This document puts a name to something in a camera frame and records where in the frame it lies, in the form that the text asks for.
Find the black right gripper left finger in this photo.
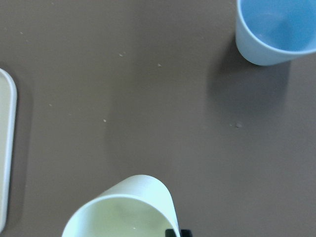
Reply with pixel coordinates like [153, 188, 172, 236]
[165, 229, 176, 237]

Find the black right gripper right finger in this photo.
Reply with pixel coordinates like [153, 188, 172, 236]
[180, 229, 192, 237]

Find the cream cup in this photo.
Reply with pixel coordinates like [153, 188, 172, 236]
[62, 175, 181, 237]

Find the blue cup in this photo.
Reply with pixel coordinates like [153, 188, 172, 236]
[236, 0, 316, 66]

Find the cream rabbit tray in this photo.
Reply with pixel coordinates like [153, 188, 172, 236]
[0, 69, 17, 231]

